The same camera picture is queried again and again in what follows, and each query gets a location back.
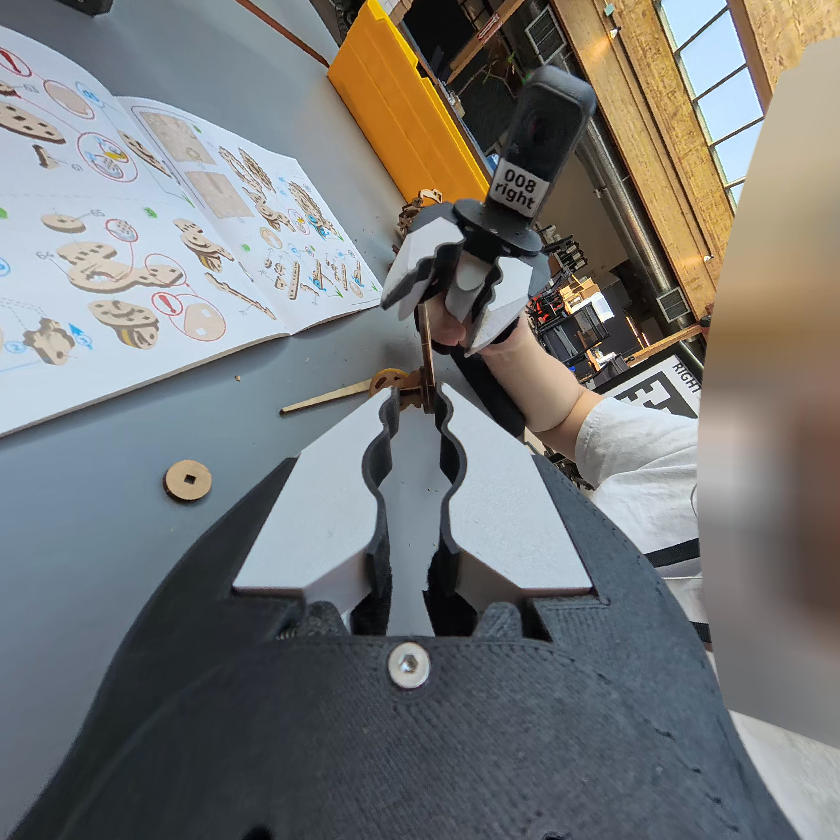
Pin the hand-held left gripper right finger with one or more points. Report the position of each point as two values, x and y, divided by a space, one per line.
512 525

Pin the skylight window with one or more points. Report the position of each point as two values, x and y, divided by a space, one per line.
722 79

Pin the metal ventilation duct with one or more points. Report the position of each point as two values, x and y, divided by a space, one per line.
630 210

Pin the assembly instruction booklet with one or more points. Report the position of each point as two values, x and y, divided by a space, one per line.
79 197

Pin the black framed marker sign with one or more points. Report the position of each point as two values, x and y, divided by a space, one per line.
656 394

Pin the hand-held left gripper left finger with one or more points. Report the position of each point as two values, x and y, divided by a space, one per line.
308 525

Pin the laser-cut wooden parts sheet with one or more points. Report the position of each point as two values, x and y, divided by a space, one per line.
410 213

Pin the background workshop shelving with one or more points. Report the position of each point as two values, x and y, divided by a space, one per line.
577 328

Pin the small round wooden disc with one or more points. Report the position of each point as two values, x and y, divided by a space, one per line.
174 482

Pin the wooden model wheel assembly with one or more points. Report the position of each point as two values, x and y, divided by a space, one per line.
428 367

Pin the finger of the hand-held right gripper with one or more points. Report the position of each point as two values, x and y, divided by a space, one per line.
505 308
413 262

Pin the person's right hand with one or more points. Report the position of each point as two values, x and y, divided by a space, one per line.
449 333

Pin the yellow plastic bin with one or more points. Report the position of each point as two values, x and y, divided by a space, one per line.
407 118

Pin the thin wooden stick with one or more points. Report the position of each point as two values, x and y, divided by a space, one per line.
328 396

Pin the person's right forearm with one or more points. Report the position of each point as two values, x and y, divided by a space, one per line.
558 400

